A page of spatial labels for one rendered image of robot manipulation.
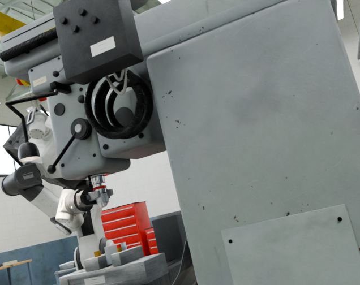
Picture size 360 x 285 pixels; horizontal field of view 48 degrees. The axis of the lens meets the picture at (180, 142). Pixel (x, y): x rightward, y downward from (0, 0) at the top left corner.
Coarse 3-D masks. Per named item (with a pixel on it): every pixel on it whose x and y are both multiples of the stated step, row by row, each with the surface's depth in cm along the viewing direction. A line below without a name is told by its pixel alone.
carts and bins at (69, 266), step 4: (64, 264) 417; (68, 264) 416; (72, 264) 415; (60, 268) 417; (64, 268) 417; (68, 268) 415; (72, 268) 411; (56, 272) 406; (60, 272) 405; (64, 272) 405; (56, 276) 405
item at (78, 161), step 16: (64, 96) 139; (64, 112) 138; (80, 112) 136; (64, 128) 138; (64, 144) 137; (80, 144) 135; (96, 144) 133; (64, 160) 137; (80, 160) 134; (96, 160) 132; (112, 160) 136; (128, 160) 146; (64, 176) 137; (80, 176) 137
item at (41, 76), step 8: (40, 64) 142; (48, 64) 140; (56, 64) 139; (32, 72) 142; (40, 72) 141; (48, 72) 140; (64, 72) 137; (32, 80) 142; (40, 80) 141; (48, 80) 139; (56, 80) 138; (64, 80) 137; (32, 88) 142; (40, 88) 141; (48, 88) 140
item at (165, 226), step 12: (168, 216) 183; (180, 216) 187; (156, 228) 182; (168, 228) 181; (180, 228) 181; (156, 240) 182; (168, 240) 180; (180, 240) 179; (168, 252) 180; (180, 252) 178
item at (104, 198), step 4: (104, 188) 141; (100, 192) 140; (104, 192) 141; (104, 196) 140; (108, 196) 142; (96, 200) 140; (100, 200) 139; (104, 200) 140; (108, 200) 141; (96, 204) 140
